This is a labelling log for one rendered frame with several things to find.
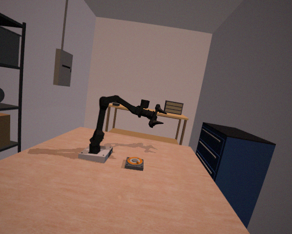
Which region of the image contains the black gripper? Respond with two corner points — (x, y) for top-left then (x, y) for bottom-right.
(145, 104), (167, 128)

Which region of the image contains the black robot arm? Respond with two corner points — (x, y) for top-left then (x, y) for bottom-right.
(88, 95), (150, 154)

